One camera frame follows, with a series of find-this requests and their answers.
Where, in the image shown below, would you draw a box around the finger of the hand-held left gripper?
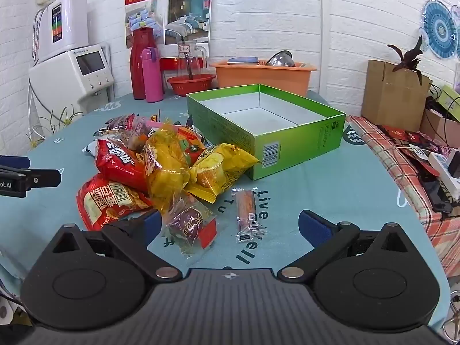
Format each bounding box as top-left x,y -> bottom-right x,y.
0,155 -> 31,169
22,168 -> 62,189

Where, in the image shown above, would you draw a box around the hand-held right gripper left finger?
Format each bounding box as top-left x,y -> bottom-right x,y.
53,208 -> 183,284

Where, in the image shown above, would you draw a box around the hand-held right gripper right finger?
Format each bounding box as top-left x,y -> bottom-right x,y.
277,208 -> 409,284

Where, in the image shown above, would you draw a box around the date snack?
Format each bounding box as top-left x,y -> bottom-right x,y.
163,194 -> 218,258

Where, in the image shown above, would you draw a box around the orange bar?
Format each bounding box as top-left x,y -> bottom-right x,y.
232,188 -> 269,244

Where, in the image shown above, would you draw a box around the pile of snack packets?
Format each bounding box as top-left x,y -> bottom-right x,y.
77,113 -> 260,232

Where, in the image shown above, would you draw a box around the green cardboard box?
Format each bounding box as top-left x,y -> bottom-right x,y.
186,84 -> 346,180

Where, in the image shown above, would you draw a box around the teal printed tablecloth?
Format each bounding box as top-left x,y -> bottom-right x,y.
0,91 -> 451,331

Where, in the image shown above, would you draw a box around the thin green plant leaves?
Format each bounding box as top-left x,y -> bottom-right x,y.
27,105 -> 83,148

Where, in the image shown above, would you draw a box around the white appliance with screen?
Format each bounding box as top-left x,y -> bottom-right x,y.
29,44 -> 115,116

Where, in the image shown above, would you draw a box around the plaid cloth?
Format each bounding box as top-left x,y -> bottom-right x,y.
347,115 -> 460,277

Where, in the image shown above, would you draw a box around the toilet paper roll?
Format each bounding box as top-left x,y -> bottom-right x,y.
0,296 -> 17,327

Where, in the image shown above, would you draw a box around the red envelopes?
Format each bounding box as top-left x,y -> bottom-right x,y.
377,125 -> 442,177

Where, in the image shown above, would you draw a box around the white power strip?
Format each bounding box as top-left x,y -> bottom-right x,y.
429,152 -> 460,200

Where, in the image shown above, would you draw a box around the red thermos jug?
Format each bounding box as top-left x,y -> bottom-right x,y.
130,27 -> 159,100

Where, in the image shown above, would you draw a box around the red plastic basin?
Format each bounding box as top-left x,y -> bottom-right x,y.
167,74 -> 216,97

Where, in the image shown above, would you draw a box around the pink bottle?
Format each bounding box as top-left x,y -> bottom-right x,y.
141,47 -> 164,103

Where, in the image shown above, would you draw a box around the white water purifier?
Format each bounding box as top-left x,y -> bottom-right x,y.
35,0 -> 89,62

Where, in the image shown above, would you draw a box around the tall cardboard box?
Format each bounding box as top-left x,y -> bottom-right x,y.
361,59 -> 432,126

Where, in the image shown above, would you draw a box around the orange plastic basin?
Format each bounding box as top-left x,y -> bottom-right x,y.
210,58 -> 319,97

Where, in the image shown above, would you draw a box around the red plastic stand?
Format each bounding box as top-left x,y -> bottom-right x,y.
159,57 -> 180,77

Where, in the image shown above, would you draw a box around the small open cardboard box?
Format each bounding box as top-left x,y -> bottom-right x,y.
420,108 -> 460,148

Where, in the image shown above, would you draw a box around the glass pitcher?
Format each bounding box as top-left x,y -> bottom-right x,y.
176,41 -> 208,80

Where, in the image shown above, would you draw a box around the steel bowl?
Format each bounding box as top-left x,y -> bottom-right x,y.
265,50 -> 296,67

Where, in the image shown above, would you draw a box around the light green carton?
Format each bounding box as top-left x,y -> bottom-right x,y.
436,85 -> 460,123

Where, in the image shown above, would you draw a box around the purple leaf plant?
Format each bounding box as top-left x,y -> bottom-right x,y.
387,36 -> 425,86

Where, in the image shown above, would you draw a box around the blue paper fan decorations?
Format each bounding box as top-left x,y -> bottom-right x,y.
420,0 -> 460,60

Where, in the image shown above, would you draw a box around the bedding wall poster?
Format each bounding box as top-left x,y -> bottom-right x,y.
124,0 -> 212,49

